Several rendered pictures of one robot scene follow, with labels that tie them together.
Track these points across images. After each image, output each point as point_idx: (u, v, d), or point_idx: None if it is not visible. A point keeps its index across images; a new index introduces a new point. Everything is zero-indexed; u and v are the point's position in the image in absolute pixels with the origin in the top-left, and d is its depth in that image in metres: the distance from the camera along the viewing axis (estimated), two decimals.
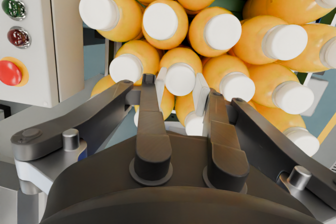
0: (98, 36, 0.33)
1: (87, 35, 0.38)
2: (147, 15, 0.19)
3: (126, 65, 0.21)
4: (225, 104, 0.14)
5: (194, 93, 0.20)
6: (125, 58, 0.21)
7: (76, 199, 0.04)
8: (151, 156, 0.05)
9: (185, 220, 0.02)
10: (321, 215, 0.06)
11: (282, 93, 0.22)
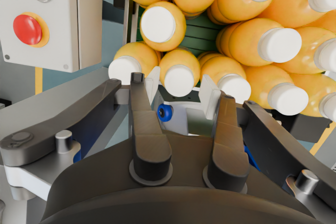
0: (117, 4, 0.31)
1: (103, 8, 0.36)
2: None
3: (160, 16, 0.19)
4: (238, 107, 0.14)
5: (202, 95, 0.20)
6: (160, 8, 0.19)
7: (76, 199, 0.04)
8: (152, 157, 0.05)
9: (185, 220, 0.02)
10: (327, 221, 0.06)
11: (329, 49, 0.20)
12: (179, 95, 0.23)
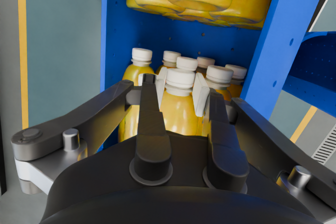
0: None
1: None
2: None
3: None
4: (225, 104, 0.14)
5: (194, 93, 0.20)
6: None
7: (76, 199, 0.04)
8: (151, 156, 0.05)
9: (185, 220, 0.02)
10: (321, 215, 0.06)
11: None
12: (183, 80, 0.21)
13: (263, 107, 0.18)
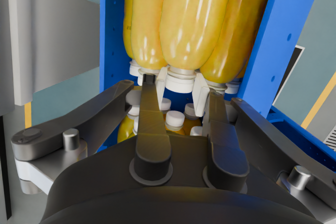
0: None
1: None
2: None
3: (180, 90, 0.22)
4: (225, 104, 0.14)
5: (194, 93, 0.20)
6: (179, 92, 0.22)
7: (76, 199, 0.04)
8: (151, 156, 0.05)
9: (185, 220, 0.02)
10: (321, 215, 0.06)
11: None
12: None
13: None
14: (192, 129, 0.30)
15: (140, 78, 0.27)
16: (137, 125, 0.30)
